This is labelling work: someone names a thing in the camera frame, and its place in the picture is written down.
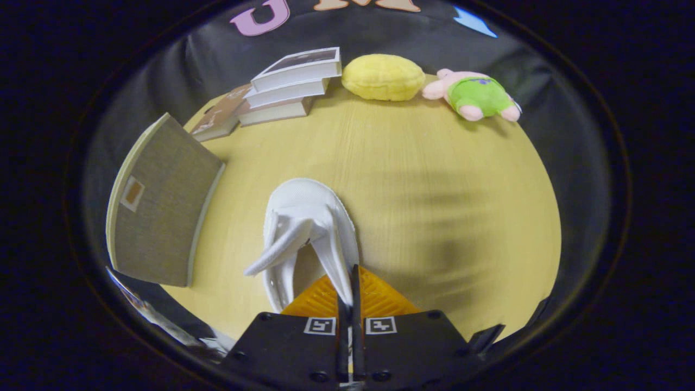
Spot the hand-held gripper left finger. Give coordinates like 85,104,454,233
222,273,351,391

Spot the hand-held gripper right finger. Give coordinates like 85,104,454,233
350,264,483,391

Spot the plain white book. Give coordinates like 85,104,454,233
244,78,330,108

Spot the flat brown book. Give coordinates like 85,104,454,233
190,84,253,143

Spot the grey fabric storage box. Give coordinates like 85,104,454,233
106,112,226,287

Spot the yellow round plush toy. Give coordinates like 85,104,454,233
342,54,426,102

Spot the white canvas shoe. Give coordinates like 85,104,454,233
243,178,360,314

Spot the white book with portrait cover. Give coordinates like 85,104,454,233
251,47,343,92

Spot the thick book with brown cover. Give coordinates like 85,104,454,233
236,97,313,127

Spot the pink and green plush toy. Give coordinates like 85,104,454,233
422,68,522,122

